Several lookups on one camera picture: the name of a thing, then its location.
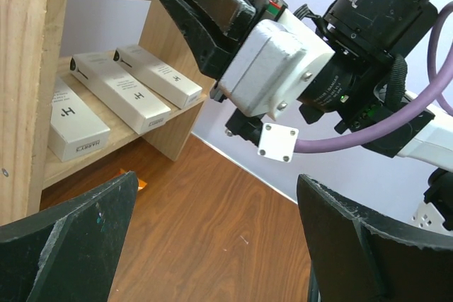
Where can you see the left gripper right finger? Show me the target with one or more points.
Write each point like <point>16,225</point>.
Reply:
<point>359,254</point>

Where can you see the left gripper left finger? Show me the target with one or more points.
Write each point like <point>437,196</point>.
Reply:
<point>69,252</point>

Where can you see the white Harry's razor box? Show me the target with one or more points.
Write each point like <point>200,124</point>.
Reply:
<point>75,130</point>

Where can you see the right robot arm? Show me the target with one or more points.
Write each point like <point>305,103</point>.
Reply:
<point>362,74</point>

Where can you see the orange razor pack under shelf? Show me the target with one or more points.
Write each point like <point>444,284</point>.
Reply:
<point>141,183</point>

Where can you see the wooden shelf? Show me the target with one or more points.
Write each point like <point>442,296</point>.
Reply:
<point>31,34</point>

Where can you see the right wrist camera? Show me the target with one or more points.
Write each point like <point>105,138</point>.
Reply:
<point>274,66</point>

